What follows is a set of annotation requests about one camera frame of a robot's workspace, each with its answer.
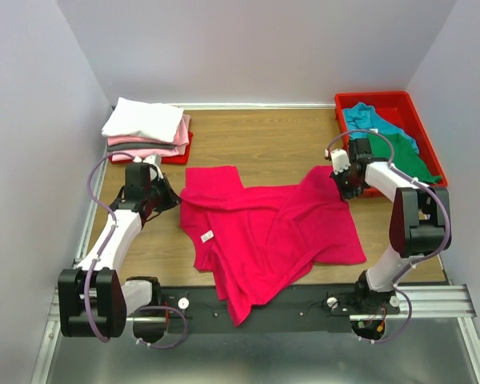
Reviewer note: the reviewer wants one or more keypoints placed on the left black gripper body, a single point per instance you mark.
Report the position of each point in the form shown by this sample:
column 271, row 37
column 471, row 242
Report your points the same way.
column 159, row 193

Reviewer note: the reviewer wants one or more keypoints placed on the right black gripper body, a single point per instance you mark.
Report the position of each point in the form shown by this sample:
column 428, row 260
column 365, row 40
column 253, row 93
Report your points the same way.
column 349, row 188

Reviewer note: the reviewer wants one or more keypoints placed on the magenta t shirt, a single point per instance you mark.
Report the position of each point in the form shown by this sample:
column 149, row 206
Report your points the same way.
column 258, row 240

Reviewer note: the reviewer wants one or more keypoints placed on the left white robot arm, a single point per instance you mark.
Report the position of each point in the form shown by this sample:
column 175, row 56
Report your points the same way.
column 92, row 300

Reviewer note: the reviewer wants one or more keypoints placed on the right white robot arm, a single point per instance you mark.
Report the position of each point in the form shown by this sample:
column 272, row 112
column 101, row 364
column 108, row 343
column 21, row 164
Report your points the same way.
column 419, row 229

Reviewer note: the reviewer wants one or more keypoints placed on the pink folded t shirt lower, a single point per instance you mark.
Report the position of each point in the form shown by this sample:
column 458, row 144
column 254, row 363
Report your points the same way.
column 145, row 153

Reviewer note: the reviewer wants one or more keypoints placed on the red folded t shirt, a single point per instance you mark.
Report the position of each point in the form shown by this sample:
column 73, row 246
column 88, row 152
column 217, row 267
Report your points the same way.
column 180, row 159

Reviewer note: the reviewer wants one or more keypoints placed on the grey folded t shirt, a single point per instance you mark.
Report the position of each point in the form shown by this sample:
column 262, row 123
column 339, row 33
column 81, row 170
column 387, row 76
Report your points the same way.
column 139, row 146

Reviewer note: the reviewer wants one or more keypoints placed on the green t shirt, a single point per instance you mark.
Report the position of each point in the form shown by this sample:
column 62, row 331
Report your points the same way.
column 405, row 158

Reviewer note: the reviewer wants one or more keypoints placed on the blue t shirt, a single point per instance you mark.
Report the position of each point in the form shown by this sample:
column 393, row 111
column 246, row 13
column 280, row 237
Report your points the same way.
column 364, row 117

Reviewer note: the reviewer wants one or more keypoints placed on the white folded t shirt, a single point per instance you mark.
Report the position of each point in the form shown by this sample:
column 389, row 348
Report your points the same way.
column 157, row 121

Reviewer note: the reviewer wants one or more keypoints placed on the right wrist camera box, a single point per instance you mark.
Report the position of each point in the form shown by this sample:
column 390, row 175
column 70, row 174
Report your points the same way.
column 339, row 159

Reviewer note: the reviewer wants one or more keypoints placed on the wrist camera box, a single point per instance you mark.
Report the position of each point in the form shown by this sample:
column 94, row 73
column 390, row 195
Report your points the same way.
column 339, row 159
column 154, row 161

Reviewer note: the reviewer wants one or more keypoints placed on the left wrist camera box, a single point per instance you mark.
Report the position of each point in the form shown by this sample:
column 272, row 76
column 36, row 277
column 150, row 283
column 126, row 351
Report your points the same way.
column 154, row 161

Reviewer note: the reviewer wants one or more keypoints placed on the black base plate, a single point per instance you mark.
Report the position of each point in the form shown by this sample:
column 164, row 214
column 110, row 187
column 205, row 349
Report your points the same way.
column 337, row 314

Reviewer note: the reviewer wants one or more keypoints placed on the aluminium frame rail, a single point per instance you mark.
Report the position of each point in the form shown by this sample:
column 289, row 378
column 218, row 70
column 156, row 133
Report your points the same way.
column 417, row 301

